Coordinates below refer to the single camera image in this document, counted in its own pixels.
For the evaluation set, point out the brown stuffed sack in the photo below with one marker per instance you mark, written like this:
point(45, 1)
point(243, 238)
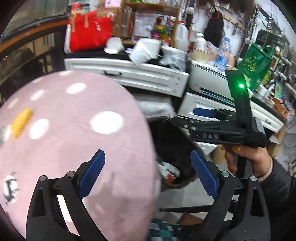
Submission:
point(218, 155)

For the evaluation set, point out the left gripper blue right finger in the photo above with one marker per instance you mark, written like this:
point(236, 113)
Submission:
point(206, 172)

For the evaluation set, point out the beige paper bowl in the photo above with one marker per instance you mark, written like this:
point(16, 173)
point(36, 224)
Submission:
point(201, 56)

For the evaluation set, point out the clear plastic water bottle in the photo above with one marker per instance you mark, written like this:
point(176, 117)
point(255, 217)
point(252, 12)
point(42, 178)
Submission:
point(222, 55)

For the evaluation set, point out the dark oval trash bin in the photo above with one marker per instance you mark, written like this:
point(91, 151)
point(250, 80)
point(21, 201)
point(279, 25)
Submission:
point(172, 145)

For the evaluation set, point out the pink polka dot tablecloth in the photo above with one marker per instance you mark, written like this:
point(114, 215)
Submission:
point(76, 113)

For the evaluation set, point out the green shopping bag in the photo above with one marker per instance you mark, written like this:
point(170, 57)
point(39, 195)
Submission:
point(255, 64)

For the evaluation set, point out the yellow foam fruit net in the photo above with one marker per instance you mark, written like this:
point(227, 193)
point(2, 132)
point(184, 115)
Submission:
point(20, 121)

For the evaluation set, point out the white face mask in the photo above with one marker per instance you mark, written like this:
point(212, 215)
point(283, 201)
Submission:
point(114, 46)

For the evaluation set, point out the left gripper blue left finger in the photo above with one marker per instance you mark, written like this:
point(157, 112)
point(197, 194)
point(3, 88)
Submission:
point(88, 172)

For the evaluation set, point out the wooden shelf rack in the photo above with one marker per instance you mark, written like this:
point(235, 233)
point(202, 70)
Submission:
point(148, 19)

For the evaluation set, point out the red tote bag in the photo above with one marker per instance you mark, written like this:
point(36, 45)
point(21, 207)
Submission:
point(87, 32)

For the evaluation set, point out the white pill bottle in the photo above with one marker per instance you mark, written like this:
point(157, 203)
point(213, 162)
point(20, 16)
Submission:
point(200, 42)

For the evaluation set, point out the white paper cup stack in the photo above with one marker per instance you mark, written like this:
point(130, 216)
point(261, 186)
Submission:
point(145, 50)

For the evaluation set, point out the person right hand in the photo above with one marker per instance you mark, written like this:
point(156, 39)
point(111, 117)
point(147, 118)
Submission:
point(259, 157)

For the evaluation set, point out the clear green snack wrapper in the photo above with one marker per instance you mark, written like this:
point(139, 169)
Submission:
point(2, 133)

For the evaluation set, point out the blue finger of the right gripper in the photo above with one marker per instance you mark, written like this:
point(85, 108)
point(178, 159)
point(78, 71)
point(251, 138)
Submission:
point(209, 113)

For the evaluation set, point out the white paper trash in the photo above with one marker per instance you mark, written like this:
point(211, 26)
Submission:
point(165, 168)

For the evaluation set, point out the clear crumpled plastic bag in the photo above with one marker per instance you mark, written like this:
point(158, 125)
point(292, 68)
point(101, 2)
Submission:
point(174, 58)

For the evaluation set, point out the white printer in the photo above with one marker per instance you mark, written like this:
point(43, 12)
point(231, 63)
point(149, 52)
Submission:
point(206, 77)

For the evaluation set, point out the white plastic jug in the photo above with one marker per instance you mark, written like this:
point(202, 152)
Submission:
point(181, 37)

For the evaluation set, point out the dark jacket right forearm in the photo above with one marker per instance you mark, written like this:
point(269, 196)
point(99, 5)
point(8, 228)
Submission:
point(279, 193)

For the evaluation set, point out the white top stack drawer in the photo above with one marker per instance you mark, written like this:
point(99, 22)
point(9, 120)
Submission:
point(192, 101)

